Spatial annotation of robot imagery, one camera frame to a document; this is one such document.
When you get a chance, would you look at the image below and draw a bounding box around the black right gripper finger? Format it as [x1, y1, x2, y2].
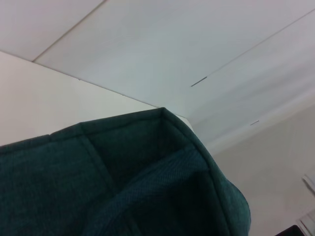
[278, 225, 307, 236]

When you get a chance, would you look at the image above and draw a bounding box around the dark teal insulated lunch bag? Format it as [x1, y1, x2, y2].
[0, 107, 252, 236]

